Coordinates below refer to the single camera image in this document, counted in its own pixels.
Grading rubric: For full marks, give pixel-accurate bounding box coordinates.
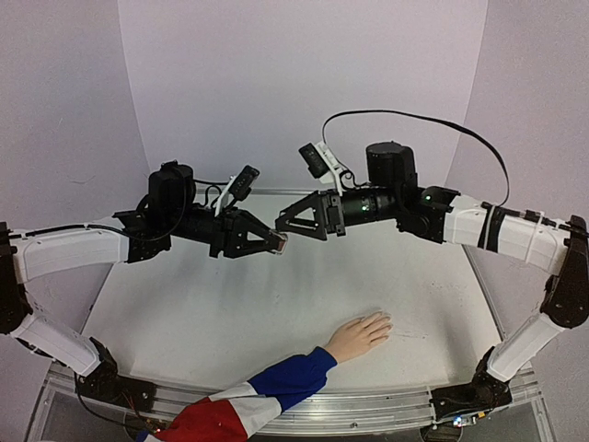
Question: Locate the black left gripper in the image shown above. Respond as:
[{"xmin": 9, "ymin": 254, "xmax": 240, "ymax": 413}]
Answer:
[{"xmin": 167, "ymin": 205, "xmax": 283, "ymax": 258}]

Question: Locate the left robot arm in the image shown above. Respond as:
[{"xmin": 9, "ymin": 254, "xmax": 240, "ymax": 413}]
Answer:
[{"xmin": 1, "ymin": 161, "xmax": 286, "ymax": 402}]

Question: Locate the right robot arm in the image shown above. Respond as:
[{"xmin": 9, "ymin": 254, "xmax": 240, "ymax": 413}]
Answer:
[{"xmin": 276, "ymin": 142, "xmax": 588, "ymax": 403}]

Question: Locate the mannequin hand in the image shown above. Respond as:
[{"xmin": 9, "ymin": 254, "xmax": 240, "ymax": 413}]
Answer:
[{"xmin": 324, "ymin": 311, "xmax": 392, "ymax": 364}]

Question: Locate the red white blue sleeve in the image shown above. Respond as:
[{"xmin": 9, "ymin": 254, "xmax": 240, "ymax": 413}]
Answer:
[{"xmin": 136, "ymin": 347, "xmax": 337, "ymax": 441}]

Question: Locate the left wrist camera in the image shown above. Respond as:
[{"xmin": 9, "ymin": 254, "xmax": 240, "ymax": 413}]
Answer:
[{"xmin": 214, "ymin": 165, "xmax": 260, "ymax": 216}]

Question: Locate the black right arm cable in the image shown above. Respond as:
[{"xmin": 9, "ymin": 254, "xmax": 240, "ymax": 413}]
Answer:
[{"xmin": 321, "ymin": 109, "xmax": 511, "ymax": 206}]

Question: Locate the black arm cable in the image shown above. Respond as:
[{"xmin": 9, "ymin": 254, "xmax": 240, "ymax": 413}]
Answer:
[
  {"xmin": 321, "ymin": 109, "xmax": 511, "ymax": 206},
  {"xmin": 13, "ymin": 177, "xmax": 231, "ymax": 240}
]

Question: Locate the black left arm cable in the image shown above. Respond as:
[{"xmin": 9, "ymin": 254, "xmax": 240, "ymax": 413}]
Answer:
[{"xmin": 13, "ymin": 177, "xmax": 231, "ymax": 240}]

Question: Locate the aluminium front rail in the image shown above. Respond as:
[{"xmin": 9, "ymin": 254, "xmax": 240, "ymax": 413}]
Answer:
[{"xmin": 45, "ymin": 363, "xmax": 544, "ymax": 436}]

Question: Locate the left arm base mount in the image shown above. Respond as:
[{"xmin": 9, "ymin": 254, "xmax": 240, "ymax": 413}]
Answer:
[{"xmin": 75, "ymin": 338, "xmax": 156, "ymax": 413}]

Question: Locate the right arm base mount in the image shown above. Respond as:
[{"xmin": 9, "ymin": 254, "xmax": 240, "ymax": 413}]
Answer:
[{"xmin": 430, "ymin": 347, "xmax": 513, "ymax": 422}]

